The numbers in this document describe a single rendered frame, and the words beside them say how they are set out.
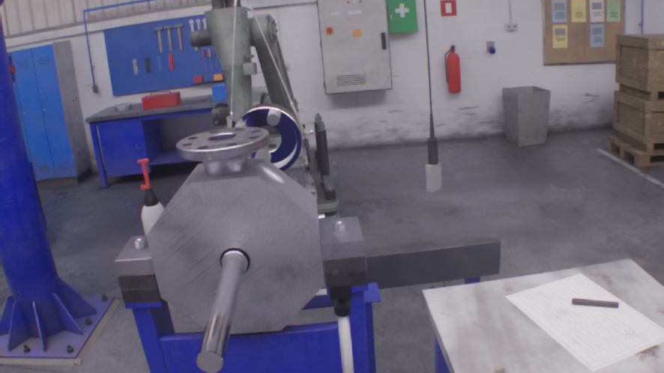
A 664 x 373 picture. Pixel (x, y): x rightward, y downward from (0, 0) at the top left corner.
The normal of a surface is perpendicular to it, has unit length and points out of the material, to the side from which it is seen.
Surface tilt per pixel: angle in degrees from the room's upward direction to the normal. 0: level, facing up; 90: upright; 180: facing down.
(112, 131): 90
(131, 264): 90
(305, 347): 90
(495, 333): 0
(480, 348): 0
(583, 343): 0
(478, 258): 90
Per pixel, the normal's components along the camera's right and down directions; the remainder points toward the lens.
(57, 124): 0.02, 0.29
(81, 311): 0.39, 0.24
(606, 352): -0.09, -0.95
